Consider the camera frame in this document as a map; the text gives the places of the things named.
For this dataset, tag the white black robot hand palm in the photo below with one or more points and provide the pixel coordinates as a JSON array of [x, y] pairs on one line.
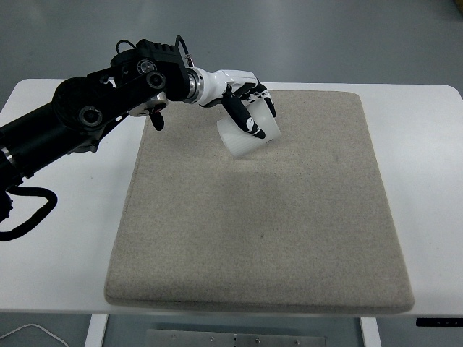
[[207, 88]]

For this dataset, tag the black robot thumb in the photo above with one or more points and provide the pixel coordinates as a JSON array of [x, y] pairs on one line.
[[241, 116]]

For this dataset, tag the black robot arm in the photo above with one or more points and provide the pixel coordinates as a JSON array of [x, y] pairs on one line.
[[140, 81]]

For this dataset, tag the black desk control panel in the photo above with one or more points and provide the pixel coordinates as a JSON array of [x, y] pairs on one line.
[[439, 322]]

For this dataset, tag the white table leg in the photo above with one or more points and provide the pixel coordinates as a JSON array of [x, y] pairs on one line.
[[96, 330], [370, 332]]

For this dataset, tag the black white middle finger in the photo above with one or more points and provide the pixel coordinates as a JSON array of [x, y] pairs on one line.
[[258, 91]]

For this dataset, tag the beige fabric cushion mat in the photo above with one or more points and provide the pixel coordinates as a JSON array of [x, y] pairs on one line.
[[301, 225]]

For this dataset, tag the white table leg left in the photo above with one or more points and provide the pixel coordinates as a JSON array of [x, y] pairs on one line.
[[96, 330]]

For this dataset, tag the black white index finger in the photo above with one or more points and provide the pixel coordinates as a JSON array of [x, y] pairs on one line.
[[270, 105]]

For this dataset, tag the white table leg right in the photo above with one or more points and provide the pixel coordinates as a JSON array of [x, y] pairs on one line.
[[370, 332]]

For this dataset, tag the white ribbed plastic cup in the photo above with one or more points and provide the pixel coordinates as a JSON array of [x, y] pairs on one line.
[[240, 143]]

